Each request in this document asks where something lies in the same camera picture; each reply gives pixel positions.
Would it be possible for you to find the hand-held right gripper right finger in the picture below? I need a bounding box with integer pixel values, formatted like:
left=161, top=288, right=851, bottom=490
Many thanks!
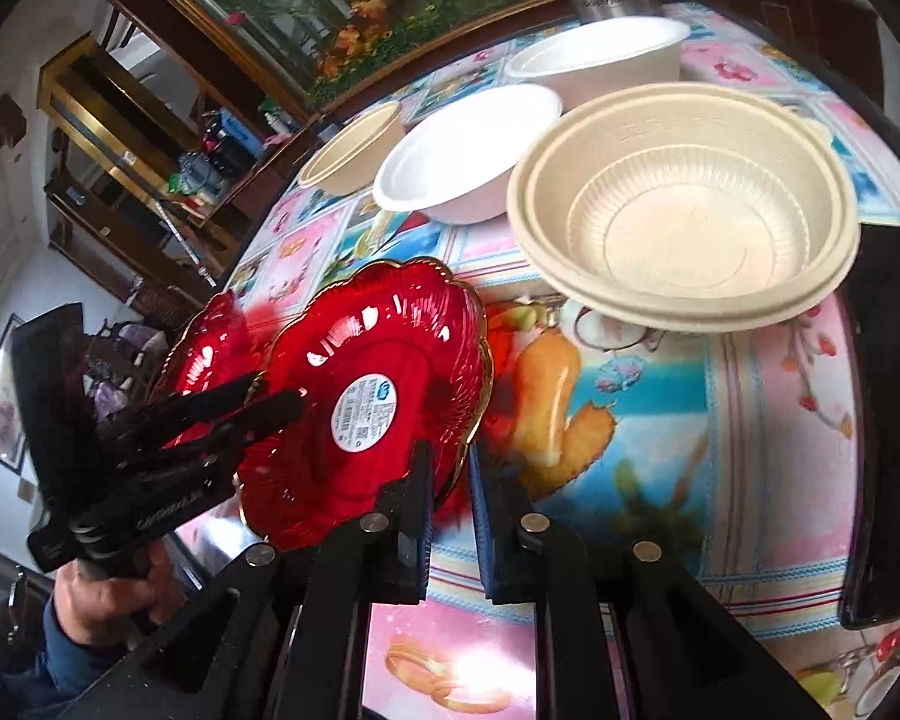
left=471, top=444, right=826, bottom=720

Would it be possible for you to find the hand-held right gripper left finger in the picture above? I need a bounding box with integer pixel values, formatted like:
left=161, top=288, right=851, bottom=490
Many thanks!
left=82, top=441, right=434, bottom=720

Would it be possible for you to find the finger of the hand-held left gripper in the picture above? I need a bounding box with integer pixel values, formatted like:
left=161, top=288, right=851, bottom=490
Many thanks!
left=116, top=390, right=306, bottom=481
left=109, top=371, right=269, bottom=440

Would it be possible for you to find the red plate with white label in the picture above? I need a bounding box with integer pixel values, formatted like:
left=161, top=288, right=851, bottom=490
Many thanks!
left=234, top=256, right=490, bottom=550

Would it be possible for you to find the person's left forearm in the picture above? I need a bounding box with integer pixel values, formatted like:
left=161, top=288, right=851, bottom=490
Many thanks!
left=11, top=615, right=132, bottom=720

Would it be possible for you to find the person's left hand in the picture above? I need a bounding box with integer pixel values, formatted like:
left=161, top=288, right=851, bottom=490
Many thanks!
left=55, top=546, right=186, bottom=647

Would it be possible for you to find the printed fruit tablecloth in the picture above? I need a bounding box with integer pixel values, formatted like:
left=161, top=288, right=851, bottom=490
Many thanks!
left=172, top=0, right=900, bottom=720

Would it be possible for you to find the blue water jug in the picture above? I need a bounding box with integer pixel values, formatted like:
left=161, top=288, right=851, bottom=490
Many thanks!
left=178, top=150, right=227, bottom=205

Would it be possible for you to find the gold framed wooden cabinet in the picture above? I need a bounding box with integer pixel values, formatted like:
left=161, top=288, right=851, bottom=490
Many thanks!
left=36, top=36, right=271, bottom=297

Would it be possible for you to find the small beige bowl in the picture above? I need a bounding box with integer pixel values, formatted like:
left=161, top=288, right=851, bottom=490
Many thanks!
left=295, top=100, right=407, bottom=200

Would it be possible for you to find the white bowl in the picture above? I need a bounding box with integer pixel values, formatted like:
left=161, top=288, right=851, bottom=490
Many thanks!
left=503, top=15, right=692, bottom=103
left=373, top=84, right=565, bottom=226

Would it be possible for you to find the flat black glossy object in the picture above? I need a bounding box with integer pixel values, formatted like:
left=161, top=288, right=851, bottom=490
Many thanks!
left=838, top=221, right=900, bottom=631

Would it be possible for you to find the framed flower picture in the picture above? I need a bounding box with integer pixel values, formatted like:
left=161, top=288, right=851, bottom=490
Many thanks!
left=112, top=0, right=736, bottom=113

